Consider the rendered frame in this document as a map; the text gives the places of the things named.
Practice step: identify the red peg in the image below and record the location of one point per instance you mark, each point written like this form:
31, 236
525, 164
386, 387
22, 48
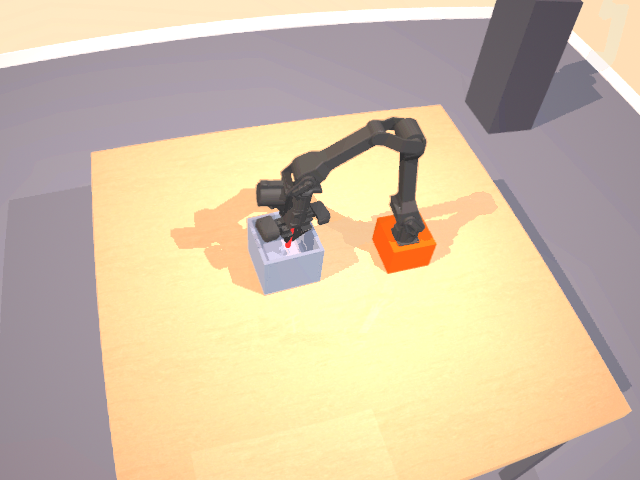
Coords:
287, 245

